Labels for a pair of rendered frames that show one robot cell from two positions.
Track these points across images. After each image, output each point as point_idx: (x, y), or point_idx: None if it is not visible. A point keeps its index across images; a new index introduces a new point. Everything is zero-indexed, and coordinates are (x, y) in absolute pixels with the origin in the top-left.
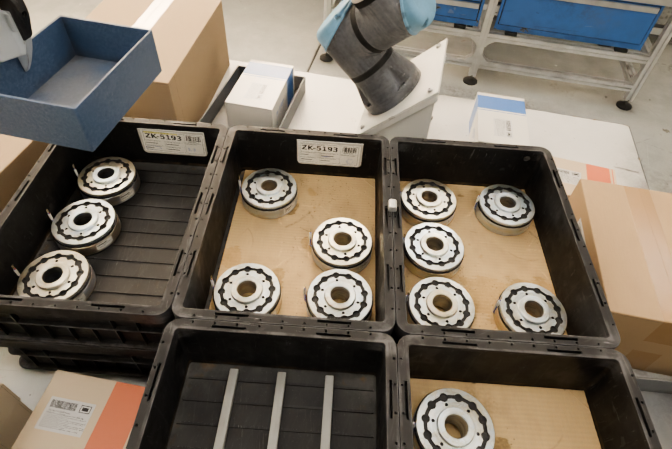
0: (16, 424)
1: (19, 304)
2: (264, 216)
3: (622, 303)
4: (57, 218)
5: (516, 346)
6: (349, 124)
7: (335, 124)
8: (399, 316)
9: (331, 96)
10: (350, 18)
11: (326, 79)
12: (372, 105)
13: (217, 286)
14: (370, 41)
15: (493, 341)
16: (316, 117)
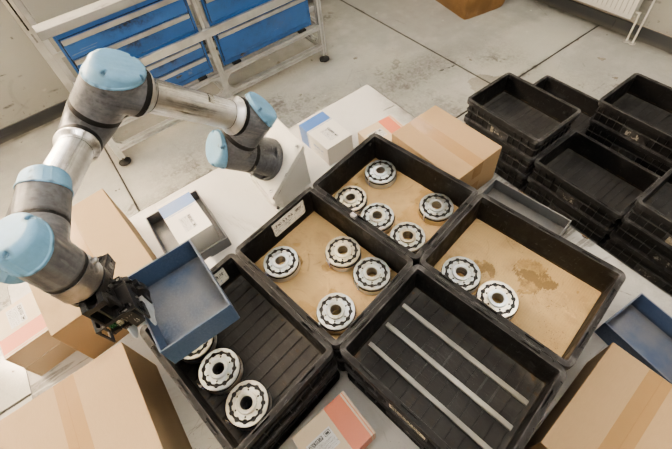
0: None
1: (271, 418)
2: (293, 276)
3: (457, 173)
4: (203, 383)
5: (453, 224)
6: (248, 194)
7: (241, 201)
8: (410, 254)
9: (218, 187)
10: (231, 142)
11: (202, 180)
12: (268, 176)
13: (322, 322)
14: (251, 146)
15: (446, 230)
16: (226, 206)
